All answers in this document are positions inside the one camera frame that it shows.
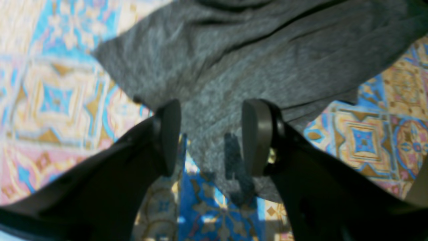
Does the grey t-shirt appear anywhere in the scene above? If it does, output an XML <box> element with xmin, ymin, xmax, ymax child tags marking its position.
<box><xmin>91</xmin><ymin>0</ymin><xmax>427</xmax><ymax>205</ymax></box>

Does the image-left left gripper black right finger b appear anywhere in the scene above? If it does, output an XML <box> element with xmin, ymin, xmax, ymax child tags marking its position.
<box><xmin>241</xmin><ymin>99</ymin><xmax>427</xmax><ymax>241</ymax></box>

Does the patterned tile tablecloth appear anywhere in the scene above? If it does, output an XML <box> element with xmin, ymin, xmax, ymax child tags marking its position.
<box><xmin>1</xmin><ymin>0</ymin><xmax>427</xmax><ymax>241</ymax></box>

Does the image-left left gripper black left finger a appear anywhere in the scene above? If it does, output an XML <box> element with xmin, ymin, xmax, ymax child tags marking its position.
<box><xmin>0</xmin><ymin>99</ymin><xmax>181</xmax><ymax>241</ymax></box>

